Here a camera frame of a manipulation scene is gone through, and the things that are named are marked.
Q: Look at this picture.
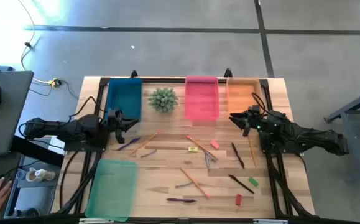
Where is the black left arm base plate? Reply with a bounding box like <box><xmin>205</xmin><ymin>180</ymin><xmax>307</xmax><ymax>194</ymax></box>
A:
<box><xmin>63</xmin><ymin>140</ymin><xmax>108</xmax><ymax>153</ymax></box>

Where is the blue plastic bin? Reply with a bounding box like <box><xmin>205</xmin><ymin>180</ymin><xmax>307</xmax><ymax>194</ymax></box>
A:
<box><xmin>104</xmin><ymin>77</ymin><xmax>143</xmax><ymax>122</ymax></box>

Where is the white box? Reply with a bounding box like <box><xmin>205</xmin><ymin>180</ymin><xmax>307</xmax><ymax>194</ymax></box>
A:
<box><xmin>39</xmin><ymin>135</ymin><xmax>67</xmax><ymax>156</ymax></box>

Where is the blue gray metal cart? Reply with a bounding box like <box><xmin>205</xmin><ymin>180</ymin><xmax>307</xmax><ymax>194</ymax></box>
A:
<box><xmin>323</xmin><ymin>86</ymin><xmax>360</xmax><ymax>183</ymax></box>

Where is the orange plastic bin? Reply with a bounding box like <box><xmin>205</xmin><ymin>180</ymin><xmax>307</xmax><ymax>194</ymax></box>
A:
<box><xmin>225</xmin><ymin>77</ymin><xmax>263</xmax><ymax>114</ymax></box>

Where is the white cup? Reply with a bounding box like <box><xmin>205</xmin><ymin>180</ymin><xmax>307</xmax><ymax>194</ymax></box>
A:
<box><xmin>25</xmin><ymin>167</ymin><xmax>38</xmax><ymax>183</ymax></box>

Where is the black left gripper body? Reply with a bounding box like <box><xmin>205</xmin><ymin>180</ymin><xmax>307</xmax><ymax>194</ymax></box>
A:
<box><xmin>104</xmin><ymin>107</ymin><xmax>127</xmax><ymax>133</ymax></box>

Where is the pink plastic bin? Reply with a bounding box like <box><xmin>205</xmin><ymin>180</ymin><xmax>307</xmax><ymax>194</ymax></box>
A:
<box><xmin>184</xmin><ymin>76</ymin><xmax>220</xmax><ymax>121</ymax></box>

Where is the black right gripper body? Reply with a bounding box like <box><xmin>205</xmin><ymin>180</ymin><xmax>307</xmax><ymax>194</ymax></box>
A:
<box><xmin>244</xmin><ymin>105</ymin><xmax>263</xmax><ymax>129</ymax></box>

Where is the white bracket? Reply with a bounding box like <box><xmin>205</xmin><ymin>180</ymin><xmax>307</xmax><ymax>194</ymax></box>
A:
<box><xmin>253</xmin><ymin>218</ymin><xmax>288</xmax><ymax>224</ymax></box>
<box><xmin>79</xmin><ymin>218</ymin><xmax>115</xmax><ymax>224</ymax></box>

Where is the floor cable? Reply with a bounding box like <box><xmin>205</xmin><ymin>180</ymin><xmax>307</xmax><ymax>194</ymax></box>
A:
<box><xmin>17</xmin><ymin>0</ymin><xmax>53</xmax><ymax>85</ymax></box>

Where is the dark gray desk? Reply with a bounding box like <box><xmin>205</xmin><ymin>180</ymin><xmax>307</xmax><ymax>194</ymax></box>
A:
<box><xmin>0</xmin><ymin>70</ymin><xmax>34</xmax><ymax>157</ymax></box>

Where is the white bottle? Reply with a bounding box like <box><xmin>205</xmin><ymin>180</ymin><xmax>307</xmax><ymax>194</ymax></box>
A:
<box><xmin>35</xmin><ymin>169</ymin><xmax>57</xmax><ymax>182</ymax></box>

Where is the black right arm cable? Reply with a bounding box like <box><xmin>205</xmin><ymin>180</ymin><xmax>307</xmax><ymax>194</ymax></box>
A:
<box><xmin>251</xmin><ymin>92</ymin><xmax>269</xmax><ymax>113</ymax></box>

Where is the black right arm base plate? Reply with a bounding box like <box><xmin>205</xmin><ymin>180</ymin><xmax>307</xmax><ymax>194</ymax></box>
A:
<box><xmin>259</xmin><ymin>136</ymin><xmax>305</xmax><ymax>156</ymax></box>

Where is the black desk crossbar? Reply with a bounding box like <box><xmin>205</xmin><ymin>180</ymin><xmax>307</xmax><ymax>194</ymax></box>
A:
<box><xmin>10</xmin><ymin>135</ymin><xmax>65</xmax><ymax>167</ymax></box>

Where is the gray shelf cart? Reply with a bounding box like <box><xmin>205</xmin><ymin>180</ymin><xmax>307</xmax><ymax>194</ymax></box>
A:
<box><xmin>4</xmin><ymin>154</ymin><xmax>65</xmax><ymax>219</ymax></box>

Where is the green plastic bin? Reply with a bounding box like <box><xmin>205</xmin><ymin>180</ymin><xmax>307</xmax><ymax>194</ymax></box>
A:
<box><xmin>85</xmin><ymin>159</ymin><xmax>139</xmax><ymax>222</ymax></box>

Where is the dark purple pen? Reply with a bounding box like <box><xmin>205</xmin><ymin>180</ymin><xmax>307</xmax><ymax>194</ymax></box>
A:
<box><xmin>166</xmin><ymin>197</ymin><xmax>197</xmax><ymax>203</ymax></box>

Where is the green succulent in white pot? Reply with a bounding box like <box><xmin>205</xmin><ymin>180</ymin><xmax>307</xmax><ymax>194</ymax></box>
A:
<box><xmin>147</xmin><ymin>87</ymin><xmax>179</xmax><ymax>114</ymax></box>

